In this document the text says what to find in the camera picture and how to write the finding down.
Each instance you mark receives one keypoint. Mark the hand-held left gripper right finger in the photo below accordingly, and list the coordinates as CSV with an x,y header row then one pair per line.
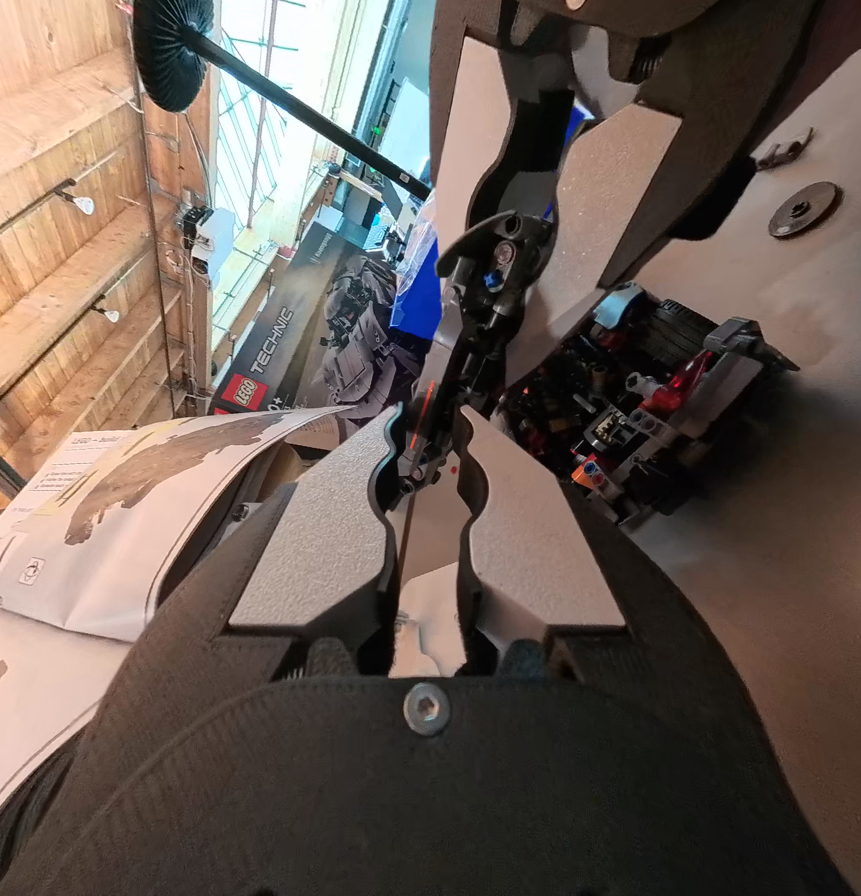
x,y
535,560

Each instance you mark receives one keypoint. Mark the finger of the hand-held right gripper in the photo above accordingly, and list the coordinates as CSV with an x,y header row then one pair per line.
x,y
479,112
612,189

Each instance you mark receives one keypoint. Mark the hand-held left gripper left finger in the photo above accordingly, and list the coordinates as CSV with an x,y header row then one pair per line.
x,y
311,553

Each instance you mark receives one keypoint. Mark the grey and black lego door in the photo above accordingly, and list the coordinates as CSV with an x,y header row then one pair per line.
x,y
500,280

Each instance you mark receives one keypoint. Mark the grey lego car model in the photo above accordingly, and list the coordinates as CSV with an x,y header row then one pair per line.
x,y
682,329

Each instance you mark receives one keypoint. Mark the scattered small lego pieces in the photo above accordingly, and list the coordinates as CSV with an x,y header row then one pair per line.
x,y
788,147

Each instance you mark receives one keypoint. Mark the lego set box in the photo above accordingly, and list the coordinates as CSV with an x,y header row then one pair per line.
x,y
297,336

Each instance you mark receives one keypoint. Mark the clear plastic bag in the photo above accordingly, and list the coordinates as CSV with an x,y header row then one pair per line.
x,y
420,238

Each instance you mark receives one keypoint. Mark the ceiling spotlight on black rod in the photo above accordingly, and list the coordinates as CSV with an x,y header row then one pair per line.
x,y
110,315
84,205

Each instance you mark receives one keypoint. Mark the black pole with pleated disc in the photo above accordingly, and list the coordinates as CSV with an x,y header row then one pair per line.
x,y
171,56

